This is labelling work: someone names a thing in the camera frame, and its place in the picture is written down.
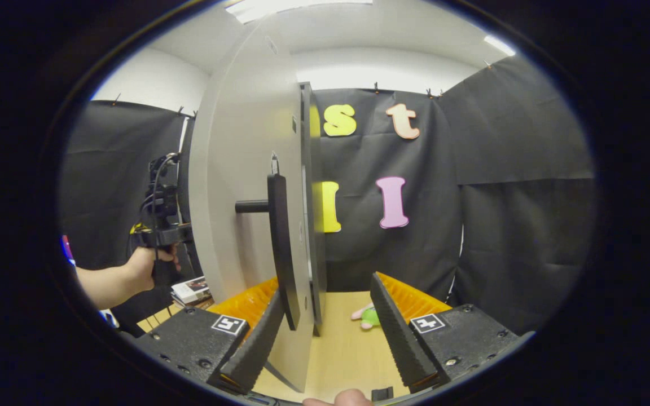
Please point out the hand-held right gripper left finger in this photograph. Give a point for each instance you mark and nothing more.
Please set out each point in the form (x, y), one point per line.
(257, 349)

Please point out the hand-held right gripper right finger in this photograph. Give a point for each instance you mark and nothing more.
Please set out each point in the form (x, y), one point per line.
(401, 344)

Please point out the green and pink plush toy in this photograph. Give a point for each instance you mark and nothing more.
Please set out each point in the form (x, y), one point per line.
(369, 318)

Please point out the printed photo booklet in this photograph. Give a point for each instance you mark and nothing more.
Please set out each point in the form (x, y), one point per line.
(189, 290)

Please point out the red white printed object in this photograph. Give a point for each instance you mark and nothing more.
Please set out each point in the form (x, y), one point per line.
(67, 248)

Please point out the long ceiling light panel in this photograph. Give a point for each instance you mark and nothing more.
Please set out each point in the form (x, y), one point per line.
(297, 8)

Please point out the narrow ceiling light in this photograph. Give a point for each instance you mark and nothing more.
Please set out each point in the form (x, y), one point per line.
(499, 45)

